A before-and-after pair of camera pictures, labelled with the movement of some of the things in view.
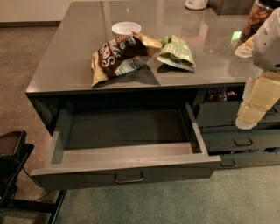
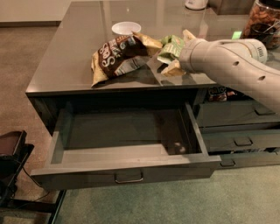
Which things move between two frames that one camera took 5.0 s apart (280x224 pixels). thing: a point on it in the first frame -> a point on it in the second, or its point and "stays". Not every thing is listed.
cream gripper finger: [261, 93] -> [173, 69]
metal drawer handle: [129, 181] stays
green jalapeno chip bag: [175, 52] stays
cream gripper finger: [246, 49] -> [188, 37]
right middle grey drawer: [241, 139] stays
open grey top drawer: [107, 143] stays
